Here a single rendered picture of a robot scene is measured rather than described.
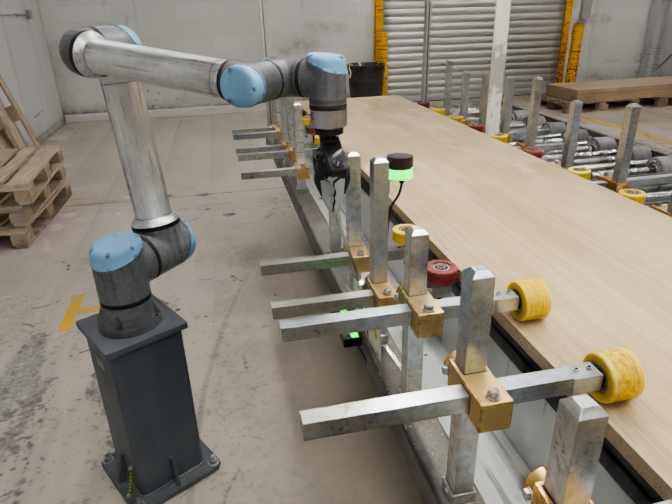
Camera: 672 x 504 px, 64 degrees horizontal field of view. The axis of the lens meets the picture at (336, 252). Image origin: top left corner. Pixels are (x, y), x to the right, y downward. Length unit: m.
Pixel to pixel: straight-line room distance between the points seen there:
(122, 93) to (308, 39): 7.31
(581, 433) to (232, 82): 0.95
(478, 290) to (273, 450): 1.47
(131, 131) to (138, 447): 0.98
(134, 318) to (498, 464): 1.08
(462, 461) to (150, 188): 1.20
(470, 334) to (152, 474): 1.41
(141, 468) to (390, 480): 0.82
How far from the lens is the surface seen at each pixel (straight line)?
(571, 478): 0.67
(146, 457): 1.96
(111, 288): 1.69
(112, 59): 1.50
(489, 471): 1.22
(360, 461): 2.08
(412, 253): 1.02
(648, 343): 1.17
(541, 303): 1.12
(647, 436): 0.95
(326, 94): 1.29
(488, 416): 0.83
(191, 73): 1.33
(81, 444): 2.38
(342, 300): 1.27
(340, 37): 8.99
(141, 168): 1.73
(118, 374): 1.75
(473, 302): 0.80
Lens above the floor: 1.48
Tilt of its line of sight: 24 degrees down
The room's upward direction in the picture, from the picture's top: 2 degrees counter-clockwise
